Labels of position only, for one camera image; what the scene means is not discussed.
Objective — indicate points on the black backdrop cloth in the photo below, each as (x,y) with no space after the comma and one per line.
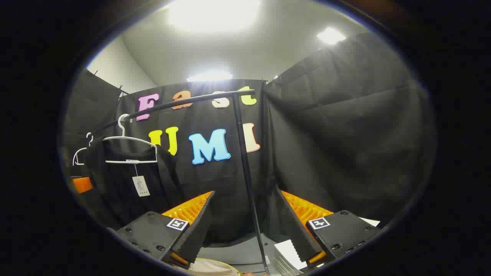
(345,134)

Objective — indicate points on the large ceiling light panel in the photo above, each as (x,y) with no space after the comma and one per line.
(213,15)

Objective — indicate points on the yellow rimmed laundry hamper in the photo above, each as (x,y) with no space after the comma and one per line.
(215,267)

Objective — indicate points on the black garment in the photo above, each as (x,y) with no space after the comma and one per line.
(115,191)

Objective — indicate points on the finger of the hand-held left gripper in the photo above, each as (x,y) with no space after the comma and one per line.
(82,184)

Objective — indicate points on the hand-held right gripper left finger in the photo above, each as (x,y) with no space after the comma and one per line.
(201,226)

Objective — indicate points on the long ceiling light panel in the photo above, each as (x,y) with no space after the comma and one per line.
(209,76)

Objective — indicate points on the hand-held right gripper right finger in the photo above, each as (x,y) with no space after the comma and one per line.
(297,230)

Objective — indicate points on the white flat board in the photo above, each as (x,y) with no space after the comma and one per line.
(287,251)

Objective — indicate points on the small ceiling light panel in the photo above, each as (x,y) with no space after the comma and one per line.
(330,35)

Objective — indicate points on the white clothes hanger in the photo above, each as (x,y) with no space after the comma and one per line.
(126,140)
(75,155)

